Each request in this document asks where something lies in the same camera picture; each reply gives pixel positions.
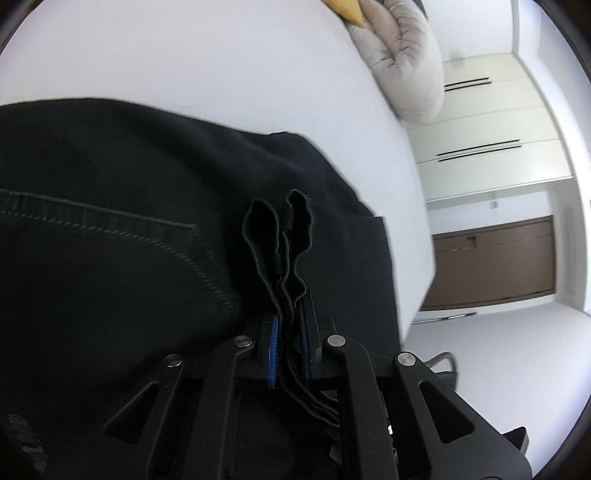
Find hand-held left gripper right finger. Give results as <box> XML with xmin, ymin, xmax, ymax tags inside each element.
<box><xmin>295</xmin><ymin>295</ymin><xmax>532</xmax><ymax>480</ymax></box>

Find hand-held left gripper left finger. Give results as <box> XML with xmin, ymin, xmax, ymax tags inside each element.
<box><xmin>46</xmin><ymin>316</ymin><xmax>282</xmax><ymax>480</ymax></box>

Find black pants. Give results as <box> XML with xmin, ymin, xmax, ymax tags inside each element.
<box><xmin>0</xmin><ymin>98</ymin><xmax>402</xmax><ymax>480</ymax></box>

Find brown wooden door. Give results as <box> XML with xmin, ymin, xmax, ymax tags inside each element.
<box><xmin>420</xmin><ymin>217</ymin><xmax>557</xmax><ymax>311</ymax></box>

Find white wardrobe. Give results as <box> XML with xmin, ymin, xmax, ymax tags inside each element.
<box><xmin>406</xmin><ymin>51</ymin><xmax>578</xmax><ymax>201</ymax></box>

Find bed with grey headboard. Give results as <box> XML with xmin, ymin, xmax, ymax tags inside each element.
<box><xmin>0</xmin><ymin>0</ymin><xmax>437</xmax><ymax>342</ymax></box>

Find yellow pillow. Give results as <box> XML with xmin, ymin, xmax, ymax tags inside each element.
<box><xmin>323</xmin><ymin>0</ymin><xmax>365</xmax><ymax>26</ymax></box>

